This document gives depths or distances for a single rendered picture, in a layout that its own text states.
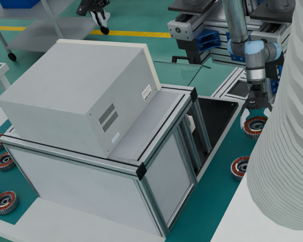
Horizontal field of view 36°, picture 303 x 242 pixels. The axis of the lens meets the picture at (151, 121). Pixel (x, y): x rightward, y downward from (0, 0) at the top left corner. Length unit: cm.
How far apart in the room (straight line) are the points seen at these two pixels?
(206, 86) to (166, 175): 202
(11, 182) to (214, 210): 102
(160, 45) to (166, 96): 260
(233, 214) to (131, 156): 50
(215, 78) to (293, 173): 321
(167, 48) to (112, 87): 272
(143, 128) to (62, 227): 59
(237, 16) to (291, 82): 152
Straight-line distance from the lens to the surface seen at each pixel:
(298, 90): 43
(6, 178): 237
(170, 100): 173
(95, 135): 153
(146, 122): 167
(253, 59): 188
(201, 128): 188
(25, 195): 222
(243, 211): 119
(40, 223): 206
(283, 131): 49
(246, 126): 193
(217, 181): 189
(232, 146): 201
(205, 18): 254
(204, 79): 372
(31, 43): 488
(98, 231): 190
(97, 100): 151
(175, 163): 174
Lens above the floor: 214
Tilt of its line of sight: 38 degrees down
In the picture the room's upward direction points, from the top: 21 degrees counter-clockwise
